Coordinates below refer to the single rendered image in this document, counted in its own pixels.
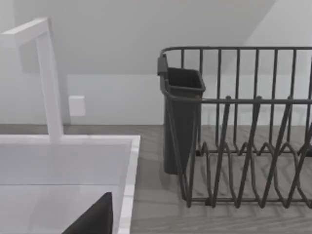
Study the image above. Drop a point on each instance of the dark grey cutlery holder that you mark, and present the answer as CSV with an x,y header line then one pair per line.
x,y
180,122

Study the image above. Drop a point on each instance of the white sink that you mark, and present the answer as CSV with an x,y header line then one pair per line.
x,y
73,170

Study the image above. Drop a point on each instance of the white wall socket plate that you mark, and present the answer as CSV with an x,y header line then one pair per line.
x,y
77,105

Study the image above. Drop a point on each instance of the tall white tap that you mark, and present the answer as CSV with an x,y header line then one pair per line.
x,y
48,85

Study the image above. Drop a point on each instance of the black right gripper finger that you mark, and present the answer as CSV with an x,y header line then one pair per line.
x,y
97,217

